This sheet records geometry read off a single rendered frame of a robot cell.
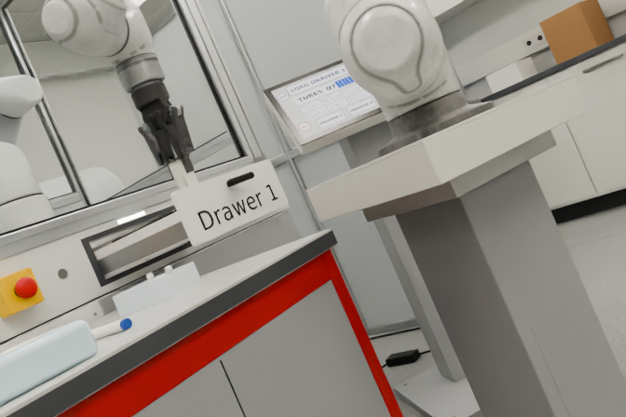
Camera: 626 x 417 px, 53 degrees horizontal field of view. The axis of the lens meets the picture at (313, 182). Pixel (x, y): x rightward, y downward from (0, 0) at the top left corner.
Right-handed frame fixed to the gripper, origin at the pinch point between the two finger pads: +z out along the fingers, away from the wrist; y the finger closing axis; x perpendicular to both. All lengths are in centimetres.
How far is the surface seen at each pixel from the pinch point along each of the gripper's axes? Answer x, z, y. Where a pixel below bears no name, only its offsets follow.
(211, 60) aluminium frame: -50, -33, 24
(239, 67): -167, -57, 109
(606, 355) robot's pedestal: -26, 63, -60
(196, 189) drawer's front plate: 8.4, 4.3, -10.7
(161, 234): 11.9, 9.5, -0.4
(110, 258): 11.9, 10.0, 18.3
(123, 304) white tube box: 29.1, 18.2, -5.3
